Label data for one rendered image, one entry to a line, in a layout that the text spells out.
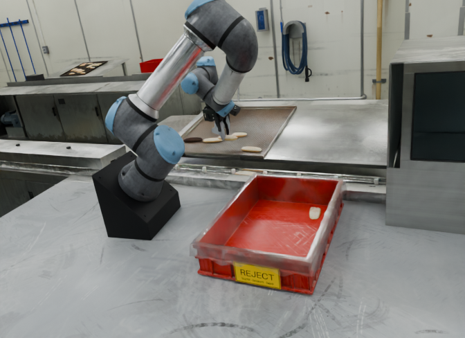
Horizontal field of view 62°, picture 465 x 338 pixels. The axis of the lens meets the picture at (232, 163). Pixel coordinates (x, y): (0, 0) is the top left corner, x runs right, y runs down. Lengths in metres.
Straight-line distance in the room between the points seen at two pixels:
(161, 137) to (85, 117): 3.94
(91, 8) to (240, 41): 5.88
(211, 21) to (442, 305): 0.93
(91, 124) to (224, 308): 4.27
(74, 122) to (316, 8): 3.29
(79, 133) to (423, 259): 4.63
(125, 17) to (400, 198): 5.75
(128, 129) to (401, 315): 0.89
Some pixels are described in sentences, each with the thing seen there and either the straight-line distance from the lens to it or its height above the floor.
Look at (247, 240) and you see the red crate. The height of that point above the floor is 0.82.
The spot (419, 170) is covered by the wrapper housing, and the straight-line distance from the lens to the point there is 1.19.
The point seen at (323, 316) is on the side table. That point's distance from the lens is 0.95.
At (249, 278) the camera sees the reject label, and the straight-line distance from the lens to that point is 1.03.
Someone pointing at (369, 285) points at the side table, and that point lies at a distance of 1.04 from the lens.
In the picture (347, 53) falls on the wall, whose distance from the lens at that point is 5.14.
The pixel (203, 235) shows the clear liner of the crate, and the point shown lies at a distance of 1.07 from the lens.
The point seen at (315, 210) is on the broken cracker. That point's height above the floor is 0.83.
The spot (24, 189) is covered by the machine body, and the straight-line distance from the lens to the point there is 2.46.
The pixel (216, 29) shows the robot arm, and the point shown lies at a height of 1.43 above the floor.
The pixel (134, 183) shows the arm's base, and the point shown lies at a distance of 1.30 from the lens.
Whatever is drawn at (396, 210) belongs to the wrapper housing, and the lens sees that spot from 1.25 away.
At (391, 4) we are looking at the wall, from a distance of 5.04.
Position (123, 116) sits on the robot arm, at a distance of 1.25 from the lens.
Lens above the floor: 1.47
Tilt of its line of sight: 21 degrees down
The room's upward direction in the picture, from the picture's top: 7 degrees counter-clockwise
